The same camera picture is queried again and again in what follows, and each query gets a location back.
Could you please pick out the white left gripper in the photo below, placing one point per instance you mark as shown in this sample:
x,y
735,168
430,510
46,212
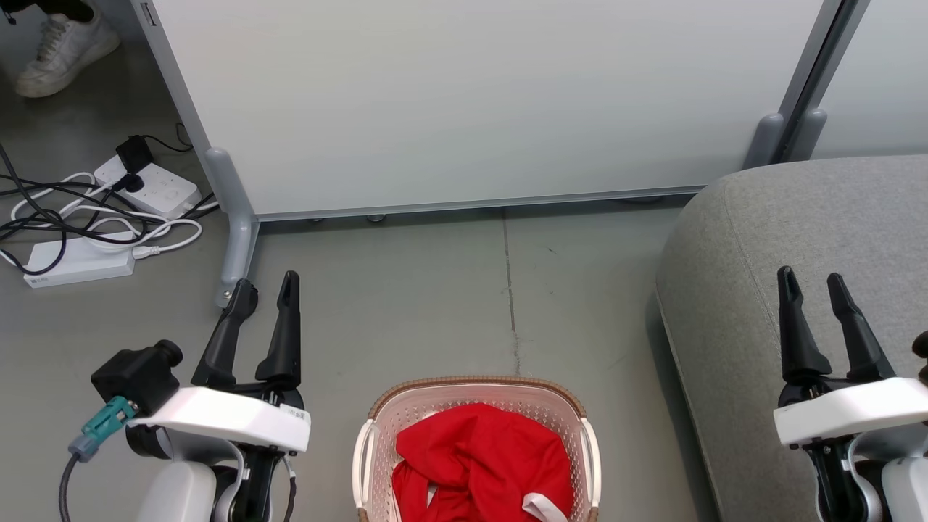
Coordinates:
x,y
225,424

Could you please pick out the grey fabric sofa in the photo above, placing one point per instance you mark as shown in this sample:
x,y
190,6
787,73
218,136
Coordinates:
x,y
725,290

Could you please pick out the black power adapter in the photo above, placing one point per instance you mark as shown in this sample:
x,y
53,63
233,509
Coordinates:
x,y
134,154

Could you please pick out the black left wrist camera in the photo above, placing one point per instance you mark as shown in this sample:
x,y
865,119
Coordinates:
x,y
138,377

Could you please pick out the long white power strip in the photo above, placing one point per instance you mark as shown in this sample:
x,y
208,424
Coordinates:
x,y
72,264

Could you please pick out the teal left camera connector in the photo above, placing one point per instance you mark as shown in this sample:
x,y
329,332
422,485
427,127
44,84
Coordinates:
x,y
105,424

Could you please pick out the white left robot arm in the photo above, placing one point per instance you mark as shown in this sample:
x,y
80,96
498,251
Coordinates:
x,y
181,493

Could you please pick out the pink perforated laundry basket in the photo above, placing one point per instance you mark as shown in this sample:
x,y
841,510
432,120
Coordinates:
x,y
435,406

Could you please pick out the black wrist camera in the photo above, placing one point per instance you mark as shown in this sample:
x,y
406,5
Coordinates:
x,y
138,377
921,351

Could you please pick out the white square-socket power strip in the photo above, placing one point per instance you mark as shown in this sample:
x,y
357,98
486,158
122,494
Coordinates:
x,y
170,190

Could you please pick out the white sneaker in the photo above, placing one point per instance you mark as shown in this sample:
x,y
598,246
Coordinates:
x,y
61,51

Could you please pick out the black trouser leg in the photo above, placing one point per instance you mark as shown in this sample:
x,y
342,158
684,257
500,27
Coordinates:
x,y
43,7

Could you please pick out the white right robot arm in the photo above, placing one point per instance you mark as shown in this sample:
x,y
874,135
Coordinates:
x,y
902,486

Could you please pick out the red fabric piece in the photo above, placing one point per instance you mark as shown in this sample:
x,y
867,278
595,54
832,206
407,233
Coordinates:
x,y
486,449

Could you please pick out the wide white partition grey frame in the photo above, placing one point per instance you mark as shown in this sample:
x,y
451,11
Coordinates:
x,y
471,94

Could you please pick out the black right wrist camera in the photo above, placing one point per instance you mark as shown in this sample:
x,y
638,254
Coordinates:
x,y
921,351

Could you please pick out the narrow white partition grey frame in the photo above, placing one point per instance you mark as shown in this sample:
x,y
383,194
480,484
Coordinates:
x,y
877,80

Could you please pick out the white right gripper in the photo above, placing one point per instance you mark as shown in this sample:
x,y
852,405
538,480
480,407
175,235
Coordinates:
x,y
848,415

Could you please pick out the black round plug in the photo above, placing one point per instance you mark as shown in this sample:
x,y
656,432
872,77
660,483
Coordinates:
x,y
132,183

